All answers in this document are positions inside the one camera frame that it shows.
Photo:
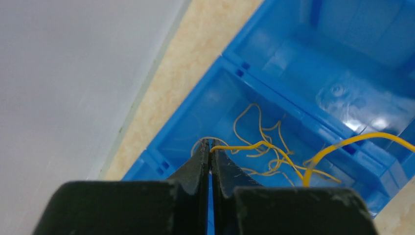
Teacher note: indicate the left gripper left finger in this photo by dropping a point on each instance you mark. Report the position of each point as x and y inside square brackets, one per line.
[177, 205]

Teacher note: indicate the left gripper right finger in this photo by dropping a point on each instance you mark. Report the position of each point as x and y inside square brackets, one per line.
[242, 206]

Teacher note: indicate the blue three-compartment plastic bin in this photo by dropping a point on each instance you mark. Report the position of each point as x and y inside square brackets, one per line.
[309, 94]

